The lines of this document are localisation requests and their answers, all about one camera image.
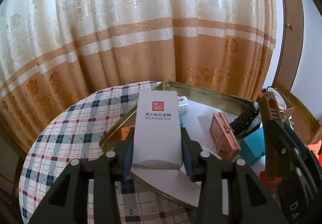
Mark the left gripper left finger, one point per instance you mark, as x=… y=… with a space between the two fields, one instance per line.
x=124 y=152

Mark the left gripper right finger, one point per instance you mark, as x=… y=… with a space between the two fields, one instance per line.
x=190 y=156

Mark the orange flowered cube box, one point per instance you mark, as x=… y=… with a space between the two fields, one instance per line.
x=125 y=131

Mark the white paper box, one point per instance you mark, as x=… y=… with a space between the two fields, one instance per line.
x=157 y=134

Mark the copper pink rectangular box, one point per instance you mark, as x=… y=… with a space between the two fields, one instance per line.
x=224 y=140

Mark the white plastic bottle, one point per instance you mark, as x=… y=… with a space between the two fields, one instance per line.
x=183 y=105

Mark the teal long toy brick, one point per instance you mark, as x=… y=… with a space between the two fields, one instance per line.
x=253 y=147

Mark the grey black hair brush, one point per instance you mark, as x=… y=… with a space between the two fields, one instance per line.
x=246 y=123

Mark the red toy brick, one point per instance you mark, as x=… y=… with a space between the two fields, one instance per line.
x=271 y=185

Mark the brown wooden comb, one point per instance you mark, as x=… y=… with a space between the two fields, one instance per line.
x=270 y=116

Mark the white paper tray liner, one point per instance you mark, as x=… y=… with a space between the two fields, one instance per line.
x=181 y=186

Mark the orange red cloth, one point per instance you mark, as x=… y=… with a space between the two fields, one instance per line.
x=315 y=148

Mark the plaid tablecloth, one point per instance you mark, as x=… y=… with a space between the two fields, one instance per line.
x=75 y=134

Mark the cardboard box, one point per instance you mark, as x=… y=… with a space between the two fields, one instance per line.
x=289 y=113

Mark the round cookie tin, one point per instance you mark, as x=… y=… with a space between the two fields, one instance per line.
x=280 y=100

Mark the cream and orange curtain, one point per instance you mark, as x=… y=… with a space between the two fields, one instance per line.
x=57 y=52

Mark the brown wooden door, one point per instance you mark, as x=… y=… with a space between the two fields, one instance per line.
x=292 y=42

